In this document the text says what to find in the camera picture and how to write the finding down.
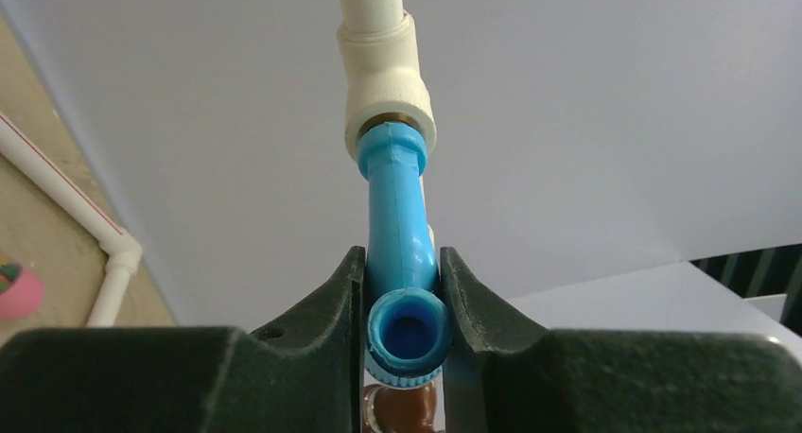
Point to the pink patterned spray can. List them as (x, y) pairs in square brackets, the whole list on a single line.
[(22, 291)]

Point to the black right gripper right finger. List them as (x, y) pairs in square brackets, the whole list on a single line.
[(508, 373)]

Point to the white PVC pipe frame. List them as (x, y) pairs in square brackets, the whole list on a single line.
[(220, 130)]

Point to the blue faucet chrome knob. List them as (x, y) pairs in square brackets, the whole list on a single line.
[(408, 330)]

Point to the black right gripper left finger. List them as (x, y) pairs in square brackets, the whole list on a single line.
[(301, 372)]

